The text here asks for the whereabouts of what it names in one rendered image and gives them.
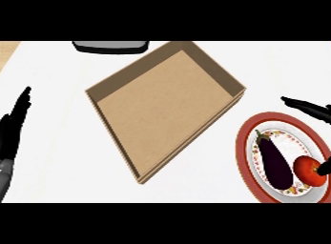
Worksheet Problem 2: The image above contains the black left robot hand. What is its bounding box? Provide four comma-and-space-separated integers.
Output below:
0, 86, 32, 174

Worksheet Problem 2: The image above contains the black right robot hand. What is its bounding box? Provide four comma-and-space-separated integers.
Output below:
279, 96, 331, 176

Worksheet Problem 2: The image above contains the red rimmed white plate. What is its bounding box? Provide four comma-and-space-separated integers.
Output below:
233, 111, 331, 204

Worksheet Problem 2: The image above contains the dark purple eggplant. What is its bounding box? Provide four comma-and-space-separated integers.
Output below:
254, 129, 294, 191

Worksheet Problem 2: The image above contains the brown cardboard box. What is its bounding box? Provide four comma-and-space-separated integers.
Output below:
84, 41, 246, 185

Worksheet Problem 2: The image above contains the red tomato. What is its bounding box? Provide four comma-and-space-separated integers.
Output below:
292, 155, 328, 188

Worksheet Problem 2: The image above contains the dark grey appliance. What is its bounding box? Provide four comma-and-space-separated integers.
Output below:
71, 41, 150, 55

